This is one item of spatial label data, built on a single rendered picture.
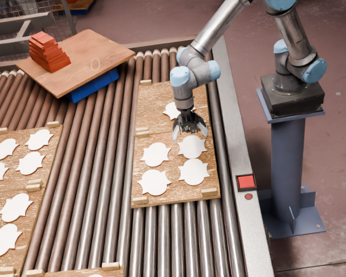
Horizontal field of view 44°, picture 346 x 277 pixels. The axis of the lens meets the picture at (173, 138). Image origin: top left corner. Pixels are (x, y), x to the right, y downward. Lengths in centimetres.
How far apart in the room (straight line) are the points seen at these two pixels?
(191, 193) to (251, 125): 178
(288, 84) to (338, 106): 156
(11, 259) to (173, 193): 64
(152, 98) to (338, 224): 135
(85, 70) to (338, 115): 200
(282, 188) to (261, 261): 106
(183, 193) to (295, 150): 83
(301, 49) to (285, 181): 89
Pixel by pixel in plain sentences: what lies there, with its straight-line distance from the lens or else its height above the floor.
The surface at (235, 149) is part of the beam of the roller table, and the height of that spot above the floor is 91.
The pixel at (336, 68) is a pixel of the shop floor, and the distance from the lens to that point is 402.
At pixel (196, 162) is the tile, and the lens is 178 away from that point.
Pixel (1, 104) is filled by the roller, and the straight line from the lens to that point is 260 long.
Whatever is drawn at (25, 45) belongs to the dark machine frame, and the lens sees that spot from 295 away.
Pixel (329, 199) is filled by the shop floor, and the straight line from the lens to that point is 290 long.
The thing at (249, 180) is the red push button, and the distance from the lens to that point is 171.
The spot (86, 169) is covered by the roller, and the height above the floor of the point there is 92.
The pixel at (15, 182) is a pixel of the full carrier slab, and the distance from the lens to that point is 199.
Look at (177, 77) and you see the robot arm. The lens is 156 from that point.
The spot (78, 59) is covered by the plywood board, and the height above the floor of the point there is 104.
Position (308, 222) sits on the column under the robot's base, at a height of 1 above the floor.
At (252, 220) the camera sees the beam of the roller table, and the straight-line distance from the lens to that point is 160.
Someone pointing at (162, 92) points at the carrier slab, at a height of 94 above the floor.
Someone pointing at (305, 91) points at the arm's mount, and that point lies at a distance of 208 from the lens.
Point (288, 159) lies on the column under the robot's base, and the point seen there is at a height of 54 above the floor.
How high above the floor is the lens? 219
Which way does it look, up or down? 41 degrees down
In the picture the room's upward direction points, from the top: 11 degrees counter-clockwise
